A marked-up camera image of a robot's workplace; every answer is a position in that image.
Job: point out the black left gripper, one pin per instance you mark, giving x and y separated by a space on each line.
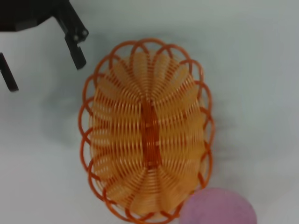
25 12

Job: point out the orange woven plastic basket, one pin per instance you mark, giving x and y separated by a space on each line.
149 130

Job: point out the pink peach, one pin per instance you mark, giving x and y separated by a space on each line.
217 210

